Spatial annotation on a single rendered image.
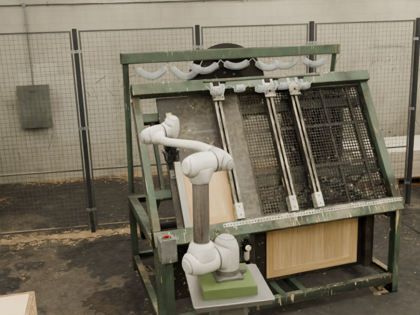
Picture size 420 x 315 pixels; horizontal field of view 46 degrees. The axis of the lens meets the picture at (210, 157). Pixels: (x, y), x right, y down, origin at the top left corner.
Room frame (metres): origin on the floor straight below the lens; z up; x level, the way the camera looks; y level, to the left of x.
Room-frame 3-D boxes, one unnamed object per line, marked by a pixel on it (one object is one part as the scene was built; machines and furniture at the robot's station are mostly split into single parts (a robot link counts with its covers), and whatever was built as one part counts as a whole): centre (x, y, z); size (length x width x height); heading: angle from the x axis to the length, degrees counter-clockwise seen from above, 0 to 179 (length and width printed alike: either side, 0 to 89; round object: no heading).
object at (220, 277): (2.96, -0.10, 0.84); 0.22 x 0.18 x 0.06; 104
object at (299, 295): (4.45, -0.41, 0.41); 2.20 x 1.38 x 0.83; 107
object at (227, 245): (2.95, -0.08, 0.98); 0.18 x 0.16 x 0.22; 127
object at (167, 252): (3.33, 0.33, 0.84); 0.12 x 0.12 x 0.18; 17
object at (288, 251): (4.12, -0.88, 0.53); 0.90 x 0.02 x 0.55; 107
